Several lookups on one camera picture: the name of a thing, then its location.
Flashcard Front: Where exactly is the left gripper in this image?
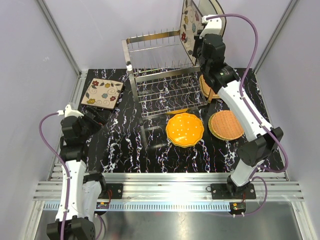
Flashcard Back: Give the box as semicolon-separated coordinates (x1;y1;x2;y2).
77;105;110;142

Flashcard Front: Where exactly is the cream floral square plate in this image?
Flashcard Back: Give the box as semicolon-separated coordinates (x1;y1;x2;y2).
80;78;124;110

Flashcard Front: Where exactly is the orange rounded-square wicker plate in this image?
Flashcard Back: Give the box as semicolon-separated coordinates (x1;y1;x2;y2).
199;75;220;100

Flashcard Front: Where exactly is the orange ceramic plate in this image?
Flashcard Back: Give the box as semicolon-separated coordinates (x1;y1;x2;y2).
165;112;205;141

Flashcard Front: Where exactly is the round green-rim bamboo plate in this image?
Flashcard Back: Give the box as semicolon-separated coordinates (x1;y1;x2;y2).
208;112;245;142

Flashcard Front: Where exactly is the white black-rimmed square plate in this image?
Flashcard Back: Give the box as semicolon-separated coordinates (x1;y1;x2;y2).
197;0;217;17

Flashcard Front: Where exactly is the green ceramic plate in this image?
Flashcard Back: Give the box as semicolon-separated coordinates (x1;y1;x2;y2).
169;138;200;148

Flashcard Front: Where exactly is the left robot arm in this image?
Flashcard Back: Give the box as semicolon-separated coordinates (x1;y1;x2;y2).
46;104;108;240

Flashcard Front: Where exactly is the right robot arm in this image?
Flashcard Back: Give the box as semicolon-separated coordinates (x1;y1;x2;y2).
192;33;284;199

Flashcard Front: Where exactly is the stainless steel dish rack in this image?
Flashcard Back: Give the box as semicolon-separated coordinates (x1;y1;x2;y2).
121;30;214;124

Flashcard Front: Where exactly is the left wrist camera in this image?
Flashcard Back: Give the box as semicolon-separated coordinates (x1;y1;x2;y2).
56;103;84;118

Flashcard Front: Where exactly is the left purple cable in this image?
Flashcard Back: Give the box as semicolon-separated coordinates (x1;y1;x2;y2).
39;112;105;240

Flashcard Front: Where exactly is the purple cable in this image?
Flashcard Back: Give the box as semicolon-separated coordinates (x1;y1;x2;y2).
39;112;105;240
206;13;289;217

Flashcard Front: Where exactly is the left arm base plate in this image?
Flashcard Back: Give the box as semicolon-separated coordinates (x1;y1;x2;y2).
99;183;124;200

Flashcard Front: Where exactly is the slotted cable duct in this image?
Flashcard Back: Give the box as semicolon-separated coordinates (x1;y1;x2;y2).
43;201;232;212

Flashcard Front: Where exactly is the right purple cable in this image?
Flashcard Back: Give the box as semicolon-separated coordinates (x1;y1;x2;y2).
206;13;289;217

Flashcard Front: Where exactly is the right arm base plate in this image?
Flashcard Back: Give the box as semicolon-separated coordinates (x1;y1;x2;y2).
208;183;257;200

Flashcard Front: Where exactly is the aluminium mounting rail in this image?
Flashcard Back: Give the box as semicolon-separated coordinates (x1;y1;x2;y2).
33;171;305;201

